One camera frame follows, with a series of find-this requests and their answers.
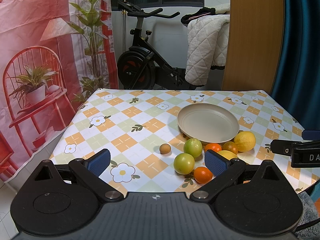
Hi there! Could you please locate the yellow lemon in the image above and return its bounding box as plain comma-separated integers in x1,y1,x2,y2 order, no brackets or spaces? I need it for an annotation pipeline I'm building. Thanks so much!
234,131,256,152
218,150,238,160

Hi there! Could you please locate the bright orange tangerine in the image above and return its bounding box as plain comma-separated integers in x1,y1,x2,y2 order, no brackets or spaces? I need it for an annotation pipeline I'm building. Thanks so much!
204,143,222,153
194,166,213,184

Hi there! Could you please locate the dark speckled orange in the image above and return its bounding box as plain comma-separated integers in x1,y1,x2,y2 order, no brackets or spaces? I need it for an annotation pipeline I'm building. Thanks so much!
222,141,239,154

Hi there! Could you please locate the green round fruit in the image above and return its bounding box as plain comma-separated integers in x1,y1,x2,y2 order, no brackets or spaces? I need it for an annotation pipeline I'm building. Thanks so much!
174,153,195,175
183,138,203,158

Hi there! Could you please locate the small brown longan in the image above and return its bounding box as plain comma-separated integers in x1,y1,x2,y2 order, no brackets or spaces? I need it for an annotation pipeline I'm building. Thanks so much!
159,144,171,154

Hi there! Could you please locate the beige round plate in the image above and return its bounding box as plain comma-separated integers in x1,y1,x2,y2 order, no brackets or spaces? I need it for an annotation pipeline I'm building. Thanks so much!
177,103,240,143

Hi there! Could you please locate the teal curtain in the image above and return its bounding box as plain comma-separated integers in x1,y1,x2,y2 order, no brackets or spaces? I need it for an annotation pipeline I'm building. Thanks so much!
271,0,319,130

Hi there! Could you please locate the checkered floral tablecloth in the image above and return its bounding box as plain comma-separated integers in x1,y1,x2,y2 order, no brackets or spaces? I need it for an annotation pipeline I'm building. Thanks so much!
50,89,319,193

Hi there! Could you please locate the black exercise bike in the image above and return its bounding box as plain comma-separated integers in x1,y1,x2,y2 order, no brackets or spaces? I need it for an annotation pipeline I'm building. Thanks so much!
117,2,197,90

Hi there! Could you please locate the wooden board panel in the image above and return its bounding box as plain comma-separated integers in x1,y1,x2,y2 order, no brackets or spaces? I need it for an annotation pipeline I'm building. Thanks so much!
222,0,284,93

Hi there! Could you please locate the red printed backdrop cloth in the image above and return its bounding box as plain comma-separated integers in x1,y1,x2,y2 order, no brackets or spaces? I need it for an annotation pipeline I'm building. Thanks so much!
1,0,118,181

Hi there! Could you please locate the white quilted blanket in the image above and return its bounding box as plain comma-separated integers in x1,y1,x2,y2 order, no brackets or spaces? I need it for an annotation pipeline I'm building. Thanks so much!
185,15,230,86

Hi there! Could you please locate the black garment with pink trim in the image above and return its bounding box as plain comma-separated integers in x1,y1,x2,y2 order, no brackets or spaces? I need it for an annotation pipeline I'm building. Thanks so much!
181,7,216,27

